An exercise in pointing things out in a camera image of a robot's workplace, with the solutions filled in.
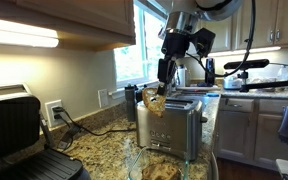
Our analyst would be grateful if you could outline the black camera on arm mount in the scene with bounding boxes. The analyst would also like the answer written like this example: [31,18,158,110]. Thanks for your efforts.
[224,59,288,92]

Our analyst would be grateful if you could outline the beige lower cabinets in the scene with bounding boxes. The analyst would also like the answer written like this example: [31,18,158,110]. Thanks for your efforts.
[217,97,288,170]

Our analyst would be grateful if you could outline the white wall switch plate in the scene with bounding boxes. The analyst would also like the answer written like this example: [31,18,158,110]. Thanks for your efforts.
[98,89,109,108]

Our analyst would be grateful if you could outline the slice of sourdough bread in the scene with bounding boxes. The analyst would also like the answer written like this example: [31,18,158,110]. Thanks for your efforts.
[142,88,166,117]

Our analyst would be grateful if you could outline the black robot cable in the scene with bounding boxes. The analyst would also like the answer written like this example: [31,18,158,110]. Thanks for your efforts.
[185,0,257,78]

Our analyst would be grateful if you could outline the black power cord with plug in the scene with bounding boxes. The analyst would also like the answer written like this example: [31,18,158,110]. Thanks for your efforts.
[52,106,138,150]

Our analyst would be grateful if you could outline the black panini press grill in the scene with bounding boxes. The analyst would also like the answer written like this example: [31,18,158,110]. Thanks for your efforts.
[0,84,91,180]

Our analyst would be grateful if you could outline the wooden upper cabinet left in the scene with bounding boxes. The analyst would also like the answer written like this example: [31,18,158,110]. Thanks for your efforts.
[0,0,135,51]

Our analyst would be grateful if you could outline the beige cabinets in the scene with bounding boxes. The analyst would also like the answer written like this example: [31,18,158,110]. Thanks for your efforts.
[217,97,288,170]
[198,0,288,56]

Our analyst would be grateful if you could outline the white small kitchen appliance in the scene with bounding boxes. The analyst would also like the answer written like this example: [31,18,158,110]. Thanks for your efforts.
[223,75,242,90]

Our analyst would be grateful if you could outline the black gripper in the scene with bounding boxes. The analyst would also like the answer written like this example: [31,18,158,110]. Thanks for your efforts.
[157,33,189,96]

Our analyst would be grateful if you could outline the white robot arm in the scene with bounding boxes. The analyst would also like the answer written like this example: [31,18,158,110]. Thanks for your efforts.
[157,0,242,95]

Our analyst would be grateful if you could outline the kitchen window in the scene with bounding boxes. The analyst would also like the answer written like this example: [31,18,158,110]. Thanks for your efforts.
[114,0,165,88]

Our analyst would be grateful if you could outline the beige upper cabinets right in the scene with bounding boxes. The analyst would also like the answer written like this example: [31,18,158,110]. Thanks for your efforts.
[198,0,288,56]

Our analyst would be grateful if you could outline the white wall power outlet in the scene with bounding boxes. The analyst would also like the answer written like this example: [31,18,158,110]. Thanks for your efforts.
[45,100,63,128]

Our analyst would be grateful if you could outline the under-cabinet light strip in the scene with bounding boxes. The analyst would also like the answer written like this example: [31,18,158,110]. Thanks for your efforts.
[0,19,59,48]

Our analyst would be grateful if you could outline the black tall coffee grinder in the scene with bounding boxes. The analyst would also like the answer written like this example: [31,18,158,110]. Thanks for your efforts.
[205,58,215,86]

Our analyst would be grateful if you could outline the white paper towel roll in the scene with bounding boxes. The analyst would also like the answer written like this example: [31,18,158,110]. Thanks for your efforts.
[178,65,186,87]

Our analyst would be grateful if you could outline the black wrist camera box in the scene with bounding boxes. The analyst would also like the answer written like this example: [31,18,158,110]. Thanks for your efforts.
[191,28,216,57]

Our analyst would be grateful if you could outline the clear glass baking dish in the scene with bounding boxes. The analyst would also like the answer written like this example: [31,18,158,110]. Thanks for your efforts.
[128,147,189,180]

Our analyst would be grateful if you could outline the stainless steel two-slot toaster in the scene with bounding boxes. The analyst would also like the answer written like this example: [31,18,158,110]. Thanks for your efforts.
[136,98,204,161]

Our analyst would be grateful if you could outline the dark grey water bottle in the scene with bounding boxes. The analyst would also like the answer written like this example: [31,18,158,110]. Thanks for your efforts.
[125,84,136,122]

